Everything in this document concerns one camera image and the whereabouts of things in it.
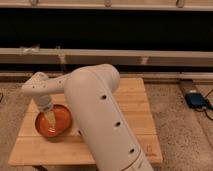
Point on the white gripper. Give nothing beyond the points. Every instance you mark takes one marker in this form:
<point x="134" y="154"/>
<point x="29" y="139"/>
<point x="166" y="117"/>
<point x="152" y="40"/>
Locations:
<point x="44" y="104"/>

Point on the orange ceramic bowl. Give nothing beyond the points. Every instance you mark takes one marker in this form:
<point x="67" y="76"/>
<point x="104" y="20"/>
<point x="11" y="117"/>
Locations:
<point x="63" y="122"/>

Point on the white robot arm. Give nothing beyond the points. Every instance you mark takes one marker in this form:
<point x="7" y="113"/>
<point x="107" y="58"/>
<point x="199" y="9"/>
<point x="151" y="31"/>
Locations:
<point x="88" y="92"/>

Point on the wooden table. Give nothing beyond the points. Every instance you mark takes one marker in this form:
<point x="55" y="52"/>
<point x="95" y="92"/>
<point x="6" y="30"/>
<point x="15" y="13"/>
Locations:
<point x="31" y="149"/>

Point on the blue electronic box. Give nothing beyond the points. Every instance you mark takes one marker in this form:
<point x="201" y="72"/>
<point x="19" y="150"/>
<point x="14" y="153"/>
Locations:
<point x="195" y="100"/>

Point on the grey metal rail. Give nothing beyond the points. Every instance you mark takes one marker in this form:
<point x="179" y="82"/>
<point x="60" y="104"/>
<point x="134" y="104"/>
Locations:
<point x="117" y="57"/>

